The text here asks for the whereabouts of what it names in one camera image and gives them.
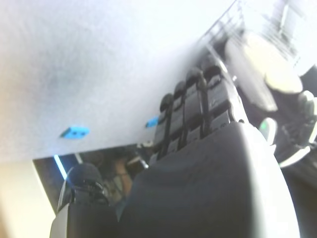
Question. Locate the blue pentagon block with holes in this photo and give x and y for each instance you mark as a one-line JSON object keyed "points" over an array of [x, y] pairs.
{"points": [[151, 122]]}

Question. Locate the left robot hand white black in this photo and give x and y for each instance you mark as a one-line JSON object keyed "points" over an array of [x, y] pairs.
{"points": [[210, 186]]}

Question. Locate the small blue rectangular block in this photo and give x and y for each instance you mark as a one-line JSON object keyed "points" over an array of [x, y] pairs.
{"points": [[71, 129]]}

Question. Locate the white robot column LED strip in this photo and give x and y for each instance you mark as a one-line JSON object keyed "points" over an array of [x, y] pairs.
{"points": [[24, 198]]}

